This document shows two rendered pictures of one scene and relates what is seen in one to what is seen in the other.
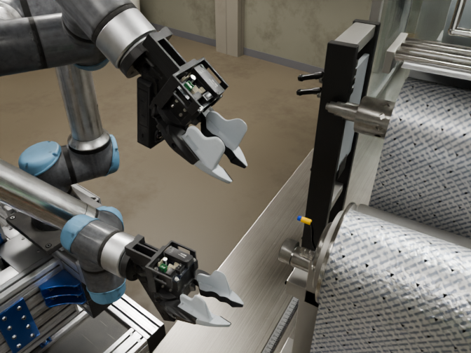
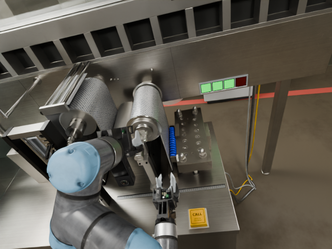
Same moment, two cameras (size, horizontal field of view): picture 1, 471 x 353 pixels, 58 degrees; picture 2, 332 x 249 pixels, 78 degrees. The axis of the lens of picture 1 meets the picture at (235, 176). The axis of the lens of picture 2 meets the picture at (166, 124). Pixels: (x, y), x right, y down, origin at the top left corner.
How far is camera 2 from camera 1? 74 cm
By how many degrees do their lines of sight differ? 79
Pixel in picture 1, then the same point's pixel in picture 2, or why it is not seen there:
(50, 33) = (102, 207)
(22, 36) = (116, 217)
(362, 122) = (82, 129)
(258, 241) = not seen: hidden behind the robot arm
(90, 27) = (112, 154)
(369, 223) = (138, 113)
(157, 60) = (117, 136)
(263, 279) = (126, 214)
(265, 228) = not seen: hidden behind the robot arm
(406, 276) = (151, 105)
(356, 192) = (52, 205)
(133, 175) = not seen: outside the picture
